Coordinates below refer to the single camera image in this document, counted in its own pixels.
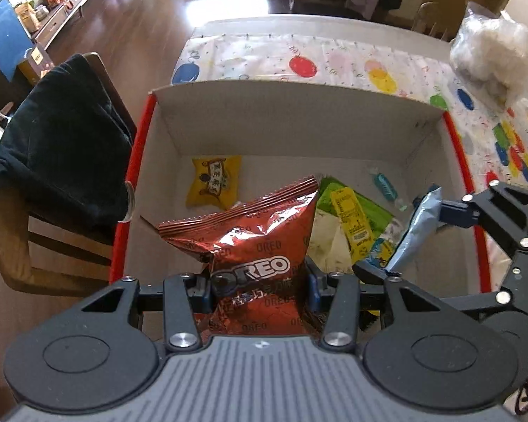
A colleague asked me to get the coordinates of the wooden chair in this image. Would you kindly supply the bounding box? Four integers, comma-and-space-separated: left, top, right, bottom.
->
0, 52, 139, 296
415, 1, 450, 39

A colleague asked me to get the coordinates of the balloon print tablecloth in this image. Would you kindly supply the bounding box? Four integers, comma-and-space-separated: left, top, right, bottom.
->
171, 33, 528, 300

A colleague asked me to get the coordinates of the green snack packet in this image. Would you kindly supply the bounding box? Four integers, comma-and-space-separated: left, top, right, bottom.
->
314, 175, 395, 270

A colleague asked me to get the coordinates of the black cloth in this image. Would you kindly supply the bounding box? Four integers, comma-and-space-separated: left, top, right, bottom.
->
0, 54, 136, 235

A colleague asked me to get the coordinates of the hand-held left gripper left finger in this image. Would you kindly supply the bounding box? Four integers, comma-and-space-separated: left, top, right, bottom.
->
81, 271, 213, 352

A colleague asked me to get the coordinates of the white snack packet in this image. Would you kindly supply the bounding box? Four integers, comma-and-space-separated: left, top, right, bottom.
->
307, 208, 358, 274

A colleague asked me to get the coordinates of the white plastic bag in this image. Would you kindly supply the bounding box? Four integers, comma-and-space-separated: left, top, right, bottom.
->
448, 1, 528, 94

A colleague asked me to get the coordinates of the blue candy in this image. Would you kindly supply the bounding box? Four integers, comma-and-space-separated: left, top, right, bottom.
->
369, 171, 408, 211

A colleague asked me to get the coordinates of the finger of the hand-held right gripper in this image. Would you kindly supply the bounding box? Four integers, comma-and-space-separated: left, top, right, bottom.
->
353, 246, 528, 320
439, 181, 528, 252

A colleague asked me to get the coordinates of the wooden tv cabinet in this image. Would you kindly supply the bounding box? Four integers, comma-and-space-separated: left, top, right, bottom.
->
25, 0, 129, 50

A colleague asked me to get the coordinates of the light blue snack packet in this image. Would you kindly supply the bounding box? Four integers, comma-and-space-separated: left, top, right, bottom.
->
386, 186, 444, 274

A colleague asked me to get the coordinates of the brown cookie packet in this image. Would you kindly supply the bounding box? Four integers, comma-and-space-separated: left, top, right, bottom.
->
157, 175, 323, 338

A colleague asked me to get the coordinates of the yellow snack packet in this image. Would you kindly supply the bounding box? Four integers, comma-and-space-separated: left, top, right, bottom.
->
185, 155, 244, 210

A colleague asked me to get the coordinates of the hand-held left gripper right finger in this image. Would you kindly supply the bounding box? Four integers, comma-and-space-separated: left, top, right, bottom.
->
305, 267, 446, 351

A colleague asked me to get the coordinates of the red cardboard box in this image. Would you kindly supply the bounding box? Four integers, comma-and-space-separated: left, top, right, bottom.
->
109, 79, 490, 340

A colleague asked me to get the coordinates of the blue cabinet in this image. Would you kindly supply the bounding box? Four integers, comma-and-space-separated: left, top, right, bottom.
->
0, 0, 37, 83

